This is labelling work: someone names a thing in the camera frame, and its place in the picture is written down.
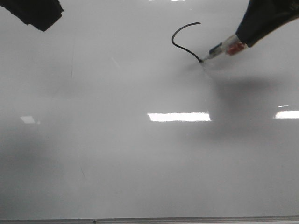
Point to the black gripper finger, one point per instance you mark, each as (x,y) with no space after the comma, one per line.
(264,16)
(41,14)

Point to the whiteboard marker pen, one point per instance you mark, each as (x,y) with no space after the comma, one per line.
(231,46)

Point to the white whiteboard with aluminium frame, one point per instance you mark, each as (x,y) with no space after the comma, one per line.
(108,114)

